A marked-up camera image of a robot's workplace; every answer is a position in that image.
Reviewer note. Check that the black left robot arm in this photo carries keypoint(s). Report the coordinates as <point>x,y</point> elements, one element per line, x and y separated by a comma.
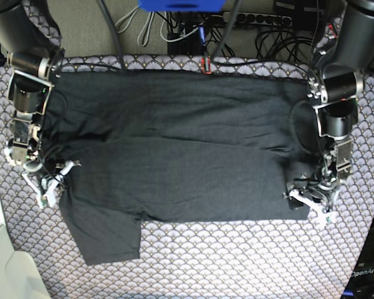
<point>335,81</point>

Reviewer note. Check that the dark grey T-shirt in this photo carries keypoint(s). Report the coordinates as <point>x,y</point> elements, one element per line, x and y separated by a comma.
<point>174,147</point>

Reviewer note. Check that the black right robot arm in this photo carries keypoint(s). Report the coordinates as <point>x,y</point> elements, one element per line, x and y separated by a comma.
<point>36,63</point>

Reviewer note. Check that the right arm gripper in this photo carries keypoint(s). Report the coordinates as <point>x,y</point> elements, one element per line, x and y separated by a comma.
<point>42,175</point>

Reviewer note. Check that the red and black table clamp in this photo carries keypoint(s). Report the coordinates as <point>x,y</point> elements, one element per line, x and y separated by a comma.
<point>206,65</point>

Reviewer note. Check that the fan-patterned table cloth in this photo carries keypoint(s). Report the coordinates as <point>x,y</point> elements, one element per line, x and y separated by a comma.
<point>243,259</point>

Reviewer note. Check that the black power strip red switch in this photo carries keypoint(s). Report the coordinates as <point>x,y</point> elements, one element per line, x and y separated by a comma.
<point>249,18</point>

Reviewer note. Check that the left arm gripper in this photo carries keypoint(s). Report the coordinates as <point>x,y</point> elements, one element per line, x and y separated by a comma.
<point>319,192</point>

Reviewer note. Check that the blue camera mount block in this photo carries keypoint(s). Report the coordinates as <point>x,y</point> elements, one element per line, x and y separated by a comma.
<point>181,5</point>

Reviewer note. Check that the white plastic bin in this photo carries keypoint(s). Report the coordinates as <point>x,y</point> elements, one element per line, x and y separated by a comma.
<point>19,276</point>

